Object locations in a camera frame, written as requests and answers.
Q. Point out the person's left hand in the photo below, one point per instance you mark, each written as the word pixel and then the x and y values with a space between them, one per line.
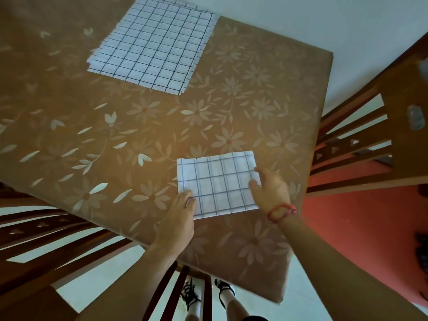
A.
pixel 177 227

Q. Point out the person's right hand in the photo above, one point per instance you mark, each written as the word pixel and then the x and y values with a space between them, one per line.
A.
pixel 272 192

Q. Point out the person's left forearm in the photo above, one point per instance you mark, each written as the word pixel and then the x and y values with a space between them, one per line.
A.
pixel 127 287

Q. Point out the person's left leg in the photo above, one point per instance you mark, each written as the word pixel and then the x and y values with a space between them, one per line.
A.
pixel 193 318

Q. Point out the person's leg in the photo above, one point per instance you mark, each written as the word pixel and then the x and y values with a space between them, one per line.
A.
pixel 193 318
pixel 238 310

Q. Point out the person's right leg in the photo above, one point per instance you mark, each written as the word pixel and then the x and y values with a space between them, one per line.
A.
pixel 238 310

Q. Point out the white left sock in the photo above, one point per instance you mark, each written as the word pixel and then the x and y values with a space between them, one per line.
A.
pixel 195 310

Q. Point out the white sock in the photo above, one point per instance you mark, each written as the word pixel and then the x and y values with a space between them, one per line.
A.
pixel 229 297
pixel 195 310

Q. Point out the white right sock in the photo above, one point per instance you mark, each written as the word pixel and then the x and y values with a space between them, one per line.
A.
pixel 229 297

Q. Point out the black shorts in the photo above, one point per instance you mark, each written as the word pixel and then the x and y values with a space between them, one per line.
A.
pixel 255 319

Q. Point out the wooden chair with sticker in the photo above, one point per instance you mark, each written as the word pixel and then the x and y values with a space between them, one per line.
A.
pixel 401 147

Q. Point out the small white sticker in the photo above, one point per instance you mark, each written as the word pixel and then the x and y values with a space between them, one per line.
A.
pixel 415 118

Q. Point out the wooden table with floral cover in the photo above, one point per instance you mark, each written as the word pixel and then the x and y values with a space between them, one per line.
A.
pixel 50 90

